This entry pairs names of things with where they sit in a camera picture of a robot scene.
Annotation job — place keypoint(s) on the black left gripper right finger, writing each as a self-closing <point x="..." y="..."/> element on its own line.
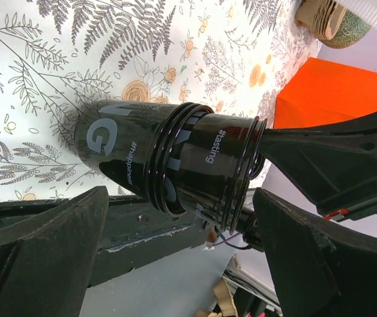
<point x="318" y="267"/>

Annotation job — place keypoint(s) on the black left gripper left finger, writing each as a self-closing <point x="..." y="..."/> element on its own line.
<point x="46" y="260"/>

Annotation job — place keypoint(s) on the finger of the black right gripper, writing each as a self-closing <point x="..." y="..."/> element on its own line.
<point x="334" y="166"/>

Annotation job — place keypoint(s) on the transparent dark cup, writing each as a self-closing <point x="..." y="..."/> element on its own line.
<point x="216" y="166"/>

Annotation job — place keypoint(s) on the black printed coffee cup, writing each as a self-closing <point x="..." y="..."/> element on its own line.
<point x="130" y="142"/>

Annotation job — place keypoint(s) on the orange paper bag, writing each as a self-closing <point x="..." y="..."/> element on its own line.
<point x="324" y="92"/>

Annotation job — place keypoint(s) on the green netted melon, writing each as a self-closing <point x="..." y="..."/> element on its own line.
<point x="351" y="30"/>

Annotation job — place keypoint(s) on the brown cardboard cup carrier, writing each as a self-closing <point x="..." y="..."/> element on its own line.
<point x="322" y="17"/>

